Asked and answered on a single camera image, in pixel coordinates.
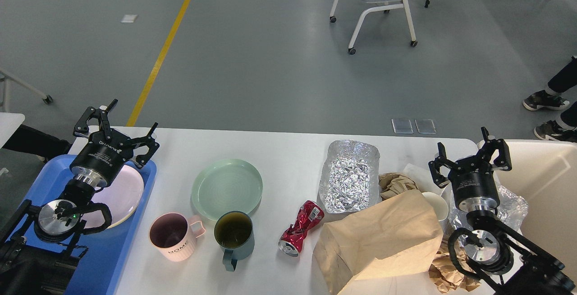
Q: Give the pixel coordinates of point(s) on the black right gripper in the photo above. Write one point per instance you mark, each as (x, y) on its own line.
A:
(474, 187)

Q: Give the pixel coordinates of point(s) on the white table frame left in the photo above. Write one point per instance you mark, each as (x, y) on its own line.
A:
(12, 84)

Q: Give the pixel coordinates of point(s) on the blue plastic tray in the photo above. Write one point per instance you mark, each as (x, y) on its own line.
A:
(93, 267)

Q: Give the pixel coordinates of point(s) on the pink HOME mug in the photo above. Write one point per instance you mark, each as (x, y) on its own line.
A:
(175, 235)

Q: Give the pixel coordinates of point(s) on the brown paper bag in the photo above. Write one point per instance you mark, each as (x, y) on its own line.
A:
(398, 236)

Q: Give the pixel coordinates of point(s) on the clear plastic wrap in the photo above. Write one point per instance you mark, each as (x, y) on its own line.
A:
(512, 210)

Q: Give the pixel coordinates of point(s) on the white paper cup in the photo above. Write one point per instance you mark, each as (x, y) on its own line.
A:
(438, 204)

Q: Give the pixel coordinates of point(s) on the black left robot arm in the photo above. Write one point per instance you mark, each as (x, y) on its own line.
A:
(71, 214)

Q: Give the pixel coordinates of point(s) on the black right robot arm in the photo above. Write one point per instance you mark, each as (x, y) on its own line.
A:
(489, 250)

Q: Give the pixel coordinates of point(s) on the aluminium foil tray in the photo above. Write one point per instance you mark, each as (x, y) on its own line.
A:
(349, 180)

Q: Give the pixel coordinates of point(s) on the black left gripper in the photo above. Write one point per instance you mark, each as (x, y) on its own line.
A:
(102, 158)

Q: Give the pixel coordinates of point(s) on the pink plate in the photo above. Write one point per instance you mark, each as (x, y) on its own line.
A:
(122, 196)

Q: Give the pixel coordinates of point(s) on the beige plastic bin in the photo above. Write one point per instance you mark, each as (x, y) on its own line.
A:
(545, 174)

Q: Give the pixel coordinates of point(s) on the crushed red soda can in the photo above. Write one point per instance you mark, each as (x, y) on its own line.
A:
(291, 241)

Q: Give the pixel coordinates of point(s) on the crumpled brown paper lower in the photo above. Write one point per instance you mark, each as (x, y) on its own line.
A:
(444, 275)

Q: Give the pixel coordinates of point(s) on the dark teal mug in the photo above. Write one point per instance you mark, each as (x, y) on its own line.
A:
(235, 235)

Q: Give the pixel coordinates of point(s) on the crumpled brown paper upper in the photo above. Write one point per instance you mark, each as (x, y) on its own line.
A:
(394, 183)

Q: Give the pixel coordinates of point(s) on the crumpled brown paper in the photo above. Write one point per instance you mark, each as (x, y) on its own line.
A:
(394, 183)
(444, 275)

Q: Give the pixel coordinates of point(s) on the green plate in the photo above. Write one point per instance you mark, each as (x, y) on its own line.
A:
(224, 186)

